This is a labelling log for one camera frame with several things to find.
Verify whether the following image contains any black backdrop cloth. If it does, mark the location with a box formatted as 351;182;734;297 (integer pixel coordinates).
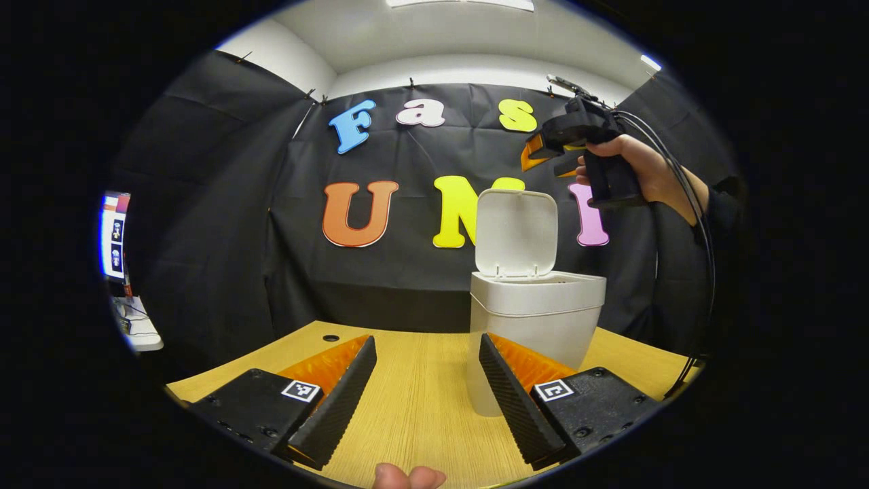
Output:
112;51;747;367

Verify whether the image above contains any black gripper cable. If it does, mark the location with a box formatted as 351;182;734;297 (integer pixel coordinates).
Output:
611;109;717;401

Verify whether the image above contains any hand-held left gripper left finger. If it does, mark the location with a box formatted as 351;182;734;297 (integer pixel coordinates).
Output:
190;334;378;471

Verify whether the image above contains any white desktop garbage bin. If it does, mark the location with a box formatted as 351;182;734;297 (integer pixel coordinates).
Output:
466;189;608;417

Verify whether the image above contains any white side table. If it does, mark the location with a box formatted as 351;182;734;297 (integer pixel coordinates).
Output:
112;295;164;352

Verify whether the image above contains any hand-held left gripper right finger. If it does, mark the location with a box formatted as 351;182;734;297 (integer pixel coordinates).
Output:
479;332;663;471

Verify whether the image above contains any long ceiling light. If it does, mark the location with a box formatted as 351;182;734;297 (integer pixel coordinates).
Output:
386;0;536;12

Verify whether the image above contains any computer monitor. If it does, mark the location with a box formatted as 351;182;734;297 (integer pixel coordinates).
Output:
100;192;131;283

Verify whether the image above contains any wooden desktop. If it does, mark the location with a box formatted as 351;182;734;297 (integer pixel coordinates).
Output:
166;321;700;489

